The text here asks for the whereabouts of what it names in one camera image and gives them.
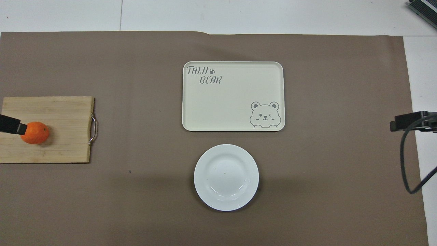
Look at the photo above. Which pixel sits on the orange fruit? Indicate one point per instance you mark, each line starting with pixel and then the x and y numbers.
pixel 36 133

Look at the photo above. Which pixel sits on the cream tray with bear print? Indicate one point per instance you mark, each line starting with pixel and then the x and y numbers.
pixel 225 102

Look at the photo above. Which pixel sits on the white round plate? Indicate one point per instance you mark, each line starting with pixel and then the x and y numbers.
pixel 226 177

